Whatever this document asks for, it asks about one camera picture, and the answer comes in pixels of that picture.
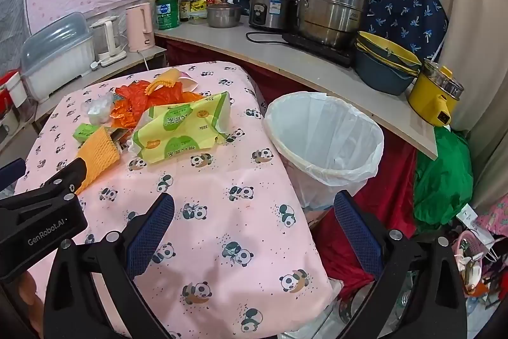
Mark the pink paper cup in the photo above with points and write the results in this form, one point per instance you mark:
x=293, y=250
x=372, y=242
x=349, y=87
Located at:
x=189, y=82

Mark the clear plastic bag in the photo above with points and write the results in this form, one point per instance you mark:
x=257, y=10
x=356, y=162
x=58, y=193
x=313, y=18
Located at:
x=97, y=109

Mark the black induction cooker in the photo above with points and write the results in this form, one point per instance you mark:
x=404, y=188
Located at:
x=317, y=51

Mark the large blue basin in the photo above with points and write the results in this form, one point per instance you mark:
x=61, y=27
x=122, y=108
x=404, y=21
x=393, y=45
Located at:
x=381, y=79

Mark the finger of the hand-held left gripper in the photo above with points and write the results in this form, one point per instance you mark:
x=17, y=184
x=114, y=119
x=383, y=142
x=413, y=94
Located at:
x=63, y=180
x=12, y=170

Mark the yellow electric pot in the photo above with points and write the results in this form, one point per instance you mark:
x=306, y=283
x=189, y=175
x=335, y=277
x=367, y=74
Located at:
x=426, y=98

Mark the orange plastic bag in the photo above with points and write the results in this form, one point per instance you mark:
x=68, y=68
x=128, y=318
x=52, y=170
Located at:
x=123, y=116

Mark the yellow foam net sleeve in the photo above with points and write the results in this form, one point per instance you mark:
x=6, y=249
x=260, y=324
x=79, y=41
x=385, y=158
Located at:
x=163, y=81

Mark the steel rice cooker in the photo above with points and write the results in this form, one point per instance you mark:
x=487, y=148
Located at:
x=270, y=7

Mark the yellow-labelled jar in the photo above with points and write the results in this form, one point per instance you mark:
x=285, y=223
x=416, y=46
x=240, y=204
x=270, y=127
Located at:
x=198, y=7

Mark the white-lined waste bin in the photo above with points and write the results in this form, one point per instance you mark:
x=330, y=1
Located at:
x=317, y=132

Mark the pink plastic basket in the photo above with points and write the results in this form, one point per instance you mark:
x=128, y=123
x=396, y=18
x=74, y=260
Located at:
x=468, y=247

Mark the blue patterned cloth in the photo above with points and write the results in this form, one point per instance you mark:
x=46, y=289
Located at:
x=408, y=9

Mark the white glass kettle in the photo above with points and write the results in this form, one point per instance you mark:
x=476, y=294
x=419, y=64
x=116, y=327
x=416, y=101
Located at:
x=108, y=39

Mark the pink panda print blanket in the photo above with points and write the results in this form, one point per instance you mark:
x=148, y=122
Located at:
x=238, y=164

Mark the green tin can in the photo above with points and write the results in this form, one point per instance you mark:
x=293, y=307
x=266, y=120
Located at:
x=166, y=14

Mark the red-orange plastic bag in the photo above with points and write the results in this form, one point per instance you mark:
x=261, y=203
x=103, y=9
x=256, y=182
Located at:
x=139, y=94

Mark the clear-lidded dish box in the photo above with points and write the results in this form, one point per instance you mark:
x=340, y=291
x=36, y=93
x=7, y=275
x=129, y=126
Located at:
x=55, y=53

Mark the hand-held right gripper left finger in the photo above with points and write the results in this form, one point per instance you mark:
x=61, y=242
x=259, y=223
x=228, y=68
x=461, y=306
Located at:
x=153, y=229

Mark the beige curtain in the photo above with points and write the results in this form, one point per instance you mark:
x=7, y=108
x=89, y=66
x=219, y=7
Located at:
x=476, y=45

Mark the large steel steamer pot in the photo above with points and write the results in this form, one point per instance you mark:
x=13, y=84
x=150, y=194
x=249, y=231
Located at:
x=333, y=13

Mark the red cloth skirt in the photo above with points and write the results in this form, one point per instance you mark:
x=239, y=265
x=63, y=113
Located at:
x=389, y=184

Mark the green plastic bag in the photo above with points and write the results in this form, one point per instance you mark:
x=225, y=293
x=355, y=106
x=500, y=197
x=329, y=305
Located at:
x=444, y=180

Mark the dark sauce bottle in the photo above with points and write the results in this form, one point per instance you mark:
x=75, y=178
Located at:
x=184, y=8

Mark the blue basin yellow inside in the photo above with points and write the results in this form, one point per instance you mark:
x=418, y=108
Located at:
x=385, y=47
x=412, y=69

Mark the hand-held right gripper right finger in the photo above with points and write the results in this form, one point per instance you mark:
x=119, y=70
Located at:
x=357, y=233

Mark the orange foam net sleeve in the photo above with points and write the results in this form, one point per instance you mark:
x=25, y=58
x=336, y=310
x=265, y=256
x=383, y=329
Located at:
x=97, y=154

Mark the person's left hand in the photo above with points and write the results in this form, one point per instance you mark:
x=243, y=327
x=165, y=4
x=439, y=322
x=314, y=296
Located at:
x=29, y=295

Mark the small steel pot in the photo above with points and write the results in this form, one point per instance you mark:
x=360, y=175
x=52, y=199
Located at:
x=223, y=16

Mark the small green packet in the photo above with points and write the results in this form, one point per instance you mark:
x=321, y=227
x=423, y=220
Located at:
x=85, y=131

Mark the pink electric kettle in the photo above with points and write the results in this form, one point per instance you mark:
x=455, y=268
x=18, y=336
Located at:
x=139, y=27

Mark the yellow-green tissue wrapper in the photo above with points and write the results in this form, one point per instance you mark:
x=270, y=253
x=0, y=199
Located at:
x=178, y=128

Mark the pink pineapple print cloth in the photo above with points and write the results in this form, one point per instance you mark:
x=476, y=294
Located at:
x=494, y=218

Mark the red and white container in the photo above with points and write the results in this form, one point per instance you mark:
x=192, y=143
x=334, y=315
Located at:
x=10, y=90

